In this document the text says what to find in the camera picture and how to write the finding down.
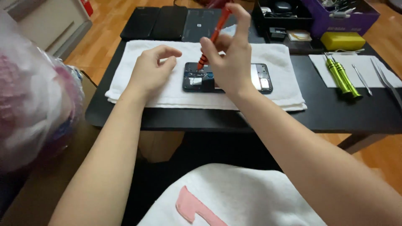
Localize person's right hand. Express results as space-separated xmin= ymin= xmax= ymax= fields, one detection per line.
xmin=200 ymin=3 xmax=257 ymax=96

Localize person's left hand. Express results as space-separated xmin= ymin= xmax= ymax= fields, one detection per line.
xmin=127 ymin=45 xmax=183 ymax=98

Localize red screwdriver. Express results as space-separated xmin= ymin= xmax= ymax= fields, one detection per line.
xmin=197 ymin=7 xmax=233 ymax=71

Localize white towel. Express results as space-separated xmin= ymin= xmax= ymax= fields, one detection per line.
xmin=105 ymin=40 xmax=308 ymax=112

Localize opened black phone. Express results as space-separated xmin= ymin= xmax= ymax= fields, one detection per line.
xmin=182 ymin=62 xmax=273 ymax=94

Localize small black part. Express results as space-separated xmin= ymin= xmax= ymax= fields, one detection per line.
xmin=269 ymin=27 xmax=287 ymax=41

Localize black phone back cover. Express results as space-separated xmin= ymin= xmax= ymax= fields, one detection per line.
xmin=182 ymin=8 xmax=239 ymax=43

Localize black tray box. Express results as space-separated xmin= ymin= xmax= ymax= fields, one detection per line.
xmin=252 ymin=0 xmax=314 ymax=33

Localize small clear packet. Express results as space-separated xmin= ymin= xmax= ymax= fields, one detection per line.
xmin=287 ymin=30 xmax=313 ymax=42

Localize black earbuds case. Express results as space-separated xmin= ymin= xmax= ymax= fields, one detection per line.
xmin=273 ymin=1 xmax=293 ymax=14

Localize white paper sheet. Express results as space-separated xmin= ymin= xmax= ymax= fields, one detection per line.
xmin=308 ymin=55 xmax=402 ymax=89

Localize red object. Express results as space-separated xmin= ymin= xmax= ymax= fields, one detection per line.
xmin=80 ymin=0 xmax=94 ymax=17

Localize green screwdriver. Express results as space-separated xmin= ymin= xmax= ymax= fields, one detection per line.
xmin=324 ymin=52 xmax=353 ymax=95
xmin=331 ymin=56 xmax=363 ymax=100

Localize black table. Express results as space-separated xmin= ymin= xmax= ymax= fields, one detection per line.
xmin=85 ymin=6 xmax=402 ymax=155

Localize white cabinet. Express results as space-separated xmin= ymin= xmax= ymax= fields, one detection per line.
xmin=0 ymin=0 xmax=93 ymax=61

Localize yellow block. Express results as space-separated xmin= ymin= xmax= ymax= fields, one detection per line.
xmin=320 ymin=31 xmax=367 ymax=51

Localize white thin stick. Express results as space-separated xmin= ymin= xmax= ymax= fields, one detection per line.
xmin=334 ymin=48 xmax=366 ymax=56

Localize clear plastic bag of cloth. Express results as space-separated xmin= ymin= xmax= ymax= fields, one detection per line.
xmin=0 ymin=9 xmax=86 ymax=174

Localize purple tool box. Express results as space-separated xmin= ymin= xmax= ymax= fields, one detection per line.
xmin=300 ymin=0 xmax=381 ymax=39

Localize thin metal pry tool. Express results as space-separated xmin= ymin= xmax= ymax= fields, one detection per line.
xmin=351 ymin=64 xmax=373 ymax=96

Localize person's white shirt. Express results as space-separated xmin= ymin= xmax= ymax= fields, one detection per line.
xmin=137 ymin=163 xmax=328 ymax=226

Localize metal tweezers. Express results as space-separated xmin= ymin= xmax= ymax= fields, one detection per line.
xmin=370 ymin=57 xmax=402 ymax=111

